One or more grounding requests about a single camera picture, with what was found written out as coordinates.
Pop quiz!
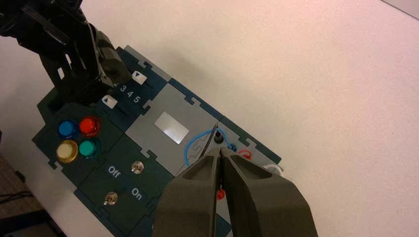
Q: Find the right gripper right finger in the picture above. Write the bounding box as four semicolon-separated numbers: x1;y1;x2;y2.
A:
221;149;319;237

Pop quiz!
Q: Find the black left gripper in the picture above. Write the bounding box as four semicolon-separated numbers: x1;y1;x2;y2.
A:
0;0;131;105

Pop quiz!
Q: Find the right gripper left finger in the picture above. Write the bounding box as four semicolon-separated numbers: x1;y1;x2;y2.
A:
153;147;219;237

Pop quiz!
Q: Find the white slider knob down arrow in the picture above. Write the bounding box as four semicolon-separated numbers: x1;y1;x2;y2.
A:
131;71;147;85

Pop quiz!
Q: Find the white slider knob up arrow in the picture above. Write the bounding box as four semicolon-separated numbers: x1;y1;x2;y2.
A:
101;95;119;110

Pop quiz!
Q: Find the red round push button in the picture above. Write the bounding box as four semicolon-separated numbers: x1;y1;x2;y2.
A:
79;116;101;137

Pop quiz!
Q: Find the blue round push button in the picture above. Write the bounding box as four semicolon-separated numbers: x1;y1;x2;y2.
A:
58;119;79;139

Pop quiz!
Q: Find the dark blue grey control box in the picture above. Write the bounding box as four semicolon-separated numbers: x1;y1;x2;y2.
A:
32;45;283;237

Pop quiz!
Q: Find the green round push button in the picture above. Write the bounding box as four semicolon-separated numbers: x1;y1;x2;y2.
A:
79;138;100;160

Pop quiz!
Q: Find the grey rectangular display panel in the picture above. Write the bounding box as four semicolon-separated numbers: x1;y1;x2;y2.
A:
154;111;190;145

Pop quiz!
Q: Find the yellow round push button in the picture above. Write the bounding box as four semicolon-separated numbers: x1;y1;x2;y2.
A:
56;140;79;163

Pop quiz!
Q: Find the white jumper cable with plugs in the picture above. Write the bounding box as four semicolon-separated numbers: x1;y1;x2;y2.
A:
261;164;285;177

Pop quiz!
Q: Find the blue jumper cable with plugs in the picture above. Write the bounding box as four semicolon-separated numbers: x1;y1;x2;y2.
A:
183;128;238;167

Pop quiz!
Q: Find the black jumper cable with plugs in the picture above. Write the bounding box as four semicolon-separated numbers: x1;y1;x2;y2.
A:
199;122;225;158

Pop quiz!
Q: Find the thin black cable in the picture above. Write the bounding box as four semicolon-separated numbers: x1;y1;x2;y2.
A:
0;191;34;204

